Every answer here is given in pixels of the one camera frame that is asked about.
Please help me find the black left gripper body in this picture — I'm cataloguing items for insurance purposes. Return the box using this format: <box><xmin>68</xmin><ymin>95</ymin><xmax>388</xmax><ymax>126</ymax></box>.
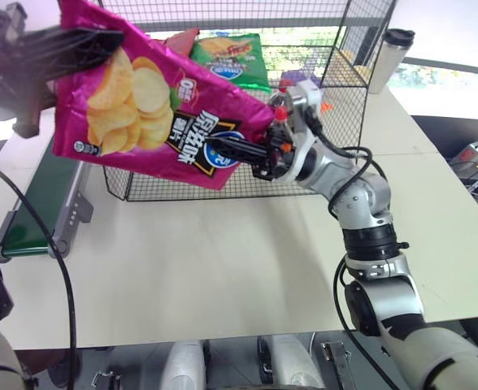
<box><xmin>0</xmin><ymin>27</ymin><xmax>63</xmax><ymax>138</ymax></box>

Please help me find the yellow snack pack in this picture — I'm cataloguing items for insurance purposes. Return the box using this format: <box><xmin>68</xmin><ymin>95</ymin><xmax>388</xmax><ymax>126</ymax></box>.
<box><xmin>340</xmin><ymin>50</ymin><xmax>372</xmax><ymax>79</ymax></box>

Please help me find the cola bottle with red cap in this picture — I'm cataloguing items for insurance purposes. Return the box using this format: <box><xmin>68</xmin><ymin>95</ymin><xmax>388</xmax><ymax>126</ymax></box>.
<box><xmin>273</xmin><ymin>106</ymin><xmax>291</xmax><ymax>131</ymax></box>
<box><xmin>269</xmin><ymin>79</ymin><xmax>291</xmax><ymax>111</ymax></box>

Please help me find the white rounded shell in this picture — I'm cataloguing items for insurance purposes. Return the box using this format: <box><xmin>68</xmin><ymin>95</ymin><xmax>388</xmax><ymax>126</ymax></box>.
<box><xmin>163</xmin><ymin>340</ymin><xmax>206</xmax><ymax>390</ymax></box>
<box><xmin>271</xmin><ymin>335</ymin><xmax>326</xmax><ymax>390</ymax></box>

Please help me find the green conveyor belt grey frame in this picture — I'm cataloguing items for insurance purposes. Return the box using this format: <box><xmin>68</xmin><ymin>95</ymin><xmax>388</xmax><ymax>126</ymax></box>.
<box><xmin>0</xmin><ymin>101</ymin><xmax>95</xmax><ymax>263</ymax></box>

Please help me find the grey red device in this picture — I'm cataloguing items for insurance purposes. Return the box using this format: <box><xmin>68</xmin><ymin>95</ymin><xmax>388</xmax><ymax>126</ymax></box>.
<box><xmin>452</xmin><ymin>141</ymin><xmax>478</xmax><ymax>168</ymax></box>

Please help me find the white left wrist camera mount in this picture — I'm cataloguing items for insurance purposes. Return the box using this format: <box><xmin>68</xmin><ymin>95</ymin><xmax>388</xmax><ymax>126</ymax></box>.
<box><xmin>0</xmin><ymin>0</ymin><xmax>35</xmax><ymax>41</ymax></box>

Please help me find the dark red snack bag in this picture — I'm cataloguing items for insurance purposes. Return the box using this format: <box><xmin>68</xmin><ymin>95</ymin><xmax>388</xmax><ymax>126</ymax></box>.
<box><xmin>163</xmin><ymin>27</ymin><xmax>202</xmax><ymax>58</ymax></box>

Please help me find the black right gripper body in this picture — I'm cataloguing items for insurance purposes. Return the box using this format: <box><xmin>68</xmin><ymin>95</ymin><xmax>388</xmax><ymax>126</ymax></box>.
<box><xmin>253</xmin><ymin>121</ymin><xmax>295</xmax><ymax>182</ymax></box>

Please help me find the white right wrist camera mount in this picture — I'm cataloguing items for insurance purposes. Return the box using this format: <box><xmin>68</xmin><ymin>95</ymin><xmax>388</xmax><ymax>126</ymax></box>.
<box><xmin>285</xmin><ymin>79</ymin><xmax>324</xmax><ymax>127</ymax></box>

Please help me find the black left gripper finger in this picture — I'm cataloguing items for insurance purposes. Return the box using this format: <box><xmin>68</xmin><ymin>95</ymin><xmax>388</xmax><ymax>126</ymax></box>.
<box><xmin>39</xmin><ymin>27</ymin><xmax>125</xmax><ymax>78</ymax></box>

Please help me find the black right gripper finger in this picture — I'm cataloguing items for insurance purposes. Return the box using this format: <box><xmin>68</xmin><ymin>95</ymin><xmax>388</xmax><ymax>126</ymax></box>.
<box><xmin>205</xmin><ymin>140</ymin><xmax>267</xmax><ymax>167</ymax></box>
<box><xmin>216</xmin><ymin>136</ymin><xmax>267</xmax><ymax>152</ymax></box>

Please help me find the small metal bracket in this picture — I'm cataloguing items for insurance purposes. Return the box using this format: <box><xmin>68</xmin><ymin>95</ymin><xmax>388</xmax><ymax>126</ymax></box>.
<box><xmin>91</xmin><ymin>369</ymin><xmax>123</xmax><ymax>390</ymax></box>

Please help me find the green potato chip bag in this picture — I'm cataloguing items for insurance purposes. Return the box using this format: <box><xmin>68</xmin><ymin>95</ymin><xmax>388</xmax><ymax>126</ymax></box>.
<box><xmin>189</xmin><ymin>32</ymin><xmax>271</xmax><ymax>95</ymax></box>

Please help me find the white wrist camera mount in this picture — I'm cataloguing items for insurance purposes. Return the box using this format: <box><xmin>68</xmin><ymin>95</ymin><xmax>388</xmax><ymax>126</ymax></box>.
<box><xmin>0</xmin><ymin>0</ymin><xmax>35</xmax><ymax>41</ymax></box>
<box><xmin>285</xmin><ymin>79</ymin><xmax>324</xmax><ymax>127</ymax></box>

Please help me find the black wire rack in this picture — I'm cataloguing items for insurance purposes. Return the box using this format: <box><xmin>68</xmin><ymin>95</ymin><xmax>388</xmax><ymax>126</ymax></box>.
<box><xmin>58</xmin><ymin>0</ymin><xmax>398</xmax><ymax>203</ymax></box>

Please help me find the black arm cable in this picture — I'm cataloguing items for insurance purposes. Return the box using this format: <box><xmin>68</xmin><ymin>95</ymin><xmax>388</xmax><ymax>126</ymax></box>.
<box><xmin>332</xmin><ymin>255</ymin><xmax>402</xmax><ymax>390</ymax></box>
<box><xmin>306</xmin><ymin>116</ymin><xmax>389</xmax><ymax>204</ymax></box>
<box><xmin>0</xmin><ymin>152</ymin><xmax>80</xmax><ymax>366</ymax></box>

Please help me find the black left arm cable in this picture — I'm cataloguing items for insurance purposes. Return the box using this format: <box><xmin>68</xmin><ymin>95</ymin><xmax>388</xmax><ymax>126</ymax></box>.
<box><xmin>0</xmin><ymin>152</ymin><xmax>80</xmax><ymax>366</ymax></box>

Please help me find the magenta potato chip bag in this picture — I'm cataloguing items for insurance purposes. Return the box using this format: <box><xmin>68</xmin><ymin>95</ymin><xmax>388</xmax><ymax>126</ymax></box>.
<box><xmin>51</xmin><ymin>0</ymin><xmax>276</xmax><ymax>191</ymax></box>

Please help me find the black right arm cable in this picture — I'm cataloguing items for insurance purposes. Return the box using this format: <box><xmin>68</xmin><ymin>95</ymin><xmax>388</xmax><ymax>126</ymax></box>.
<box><xmin>332</xmin><ymin>255</ymin><xmax>402</xmax><ymax>390</ymax></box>
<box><xmin>306</xmin><ymin>116</ymin><xmax>389</xmax><ymax>204</ymax></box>

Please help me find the silver tumbler with black lid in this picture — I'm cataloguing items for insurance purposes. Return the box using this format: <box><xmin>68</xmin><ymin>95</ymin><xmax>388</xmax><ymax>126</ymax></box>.
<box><xmin>368</xmin><ymin>28</ymin><xmax>417</xmax><ymax>95</ymax></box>

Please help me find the purple snack pack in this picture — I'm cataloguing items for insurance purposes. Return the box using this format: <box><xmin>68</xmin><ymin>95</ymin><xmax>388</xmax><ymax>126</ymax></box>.
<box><xmin>281</xmin><ymin>69</ymin><xmax>319</xmax><ymax>89</ymax></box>

